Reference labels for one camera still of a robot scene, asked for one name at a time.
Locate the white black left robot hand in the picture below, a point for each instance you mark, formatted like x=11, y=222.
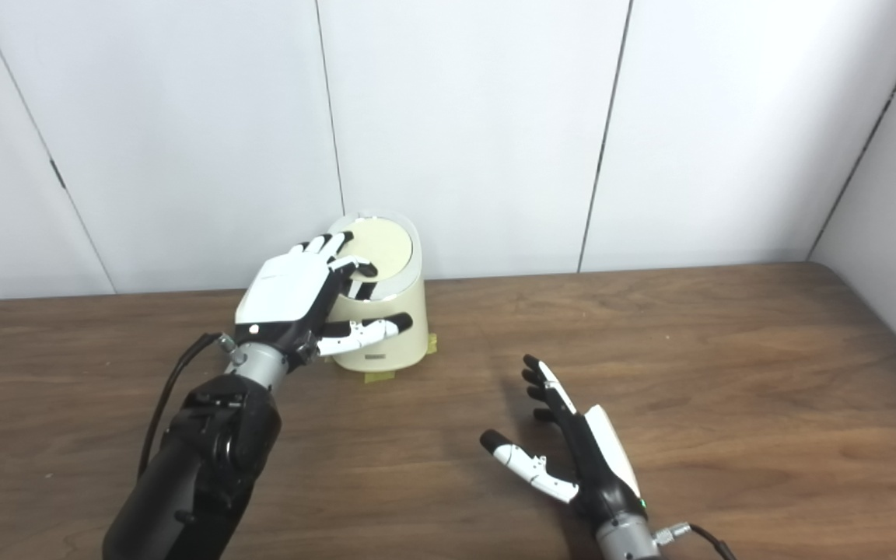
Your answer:
x=285, y=295

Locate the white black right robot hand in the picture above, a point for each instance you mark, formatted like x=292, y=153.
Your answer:
x=596, y=459

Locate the cream round bin lid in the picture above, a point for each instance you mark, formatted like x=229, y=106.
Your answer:
x=390, y=249

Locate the cream-colored round trash bin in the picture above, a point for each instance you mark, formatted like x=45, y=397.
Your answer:
x=409, y=311

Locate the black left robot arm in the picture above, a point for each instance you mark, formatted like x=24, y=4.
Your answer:
x=207, y=459

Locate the yellow masking tape piece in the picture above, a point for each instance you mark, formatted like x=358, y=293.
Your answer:
x=379, y=376
x=431, y=344

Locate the black wall panel hinge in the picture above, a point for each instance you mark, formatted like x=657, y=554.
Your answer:
x=57, y=174

